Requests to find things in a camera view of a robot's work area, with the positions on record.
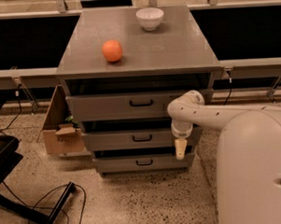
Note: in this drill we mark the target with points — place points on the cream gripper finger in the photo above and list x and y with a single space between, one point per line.
180 145

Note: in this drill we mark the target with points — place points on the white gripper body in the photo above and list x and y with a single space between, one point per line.
182 134

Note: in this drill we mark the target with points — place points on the grey drawer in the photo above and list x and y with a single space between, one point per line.
132 105
145 163
114 140

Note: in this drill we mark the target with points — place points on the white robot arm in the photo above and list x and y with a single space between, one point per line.
248 155

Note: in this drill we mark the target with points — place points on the grey bottom drawer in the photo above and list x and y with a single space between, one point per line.
145 163

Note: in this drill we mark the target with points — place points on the grey drawer cabinet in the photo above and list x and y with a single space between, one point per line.
174 57

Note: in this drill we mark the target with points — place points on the grey top drawer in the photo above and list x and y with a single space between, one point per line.
132 105

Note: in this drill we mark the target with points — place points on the orange fruit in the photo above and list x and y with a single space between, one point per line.
112 51

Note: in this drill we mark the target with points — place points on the white bowl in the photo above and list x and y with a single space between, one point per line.
149 18

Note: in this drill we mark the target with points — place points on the brown cardboard box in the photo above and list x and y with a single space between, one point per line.
61 136

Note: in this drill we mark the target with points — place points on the black chair base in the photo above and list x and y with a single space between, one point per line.
40 178

